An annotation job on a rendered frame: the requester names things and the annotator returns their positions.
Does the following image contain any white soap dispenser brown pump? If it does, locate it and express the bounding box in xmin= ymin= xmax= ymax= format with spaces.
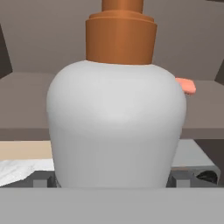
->
xmin=45 ymin=0 xmax=187 ymax=189

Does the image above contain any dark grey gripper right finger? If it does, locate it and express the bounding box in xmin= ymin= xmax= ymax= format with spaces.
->
xmin=165 ymin=170 xmax=219 ymax=189

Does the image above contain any pink bar soap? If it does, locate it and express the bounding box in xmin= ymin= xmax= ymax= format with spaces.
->
xmin=174 ymin=77 xmax=197 ymax=96

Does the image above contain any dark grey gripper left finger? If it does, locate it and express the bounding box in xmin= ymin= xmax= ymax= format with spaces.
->
xmin=7 ymin=171 xmax=60 ymax=189

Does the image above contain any brown open cabinet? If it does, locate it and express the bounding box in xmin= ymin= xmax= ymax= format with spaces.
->
xmin=0 ymin=0 xmax=224 ymax=142

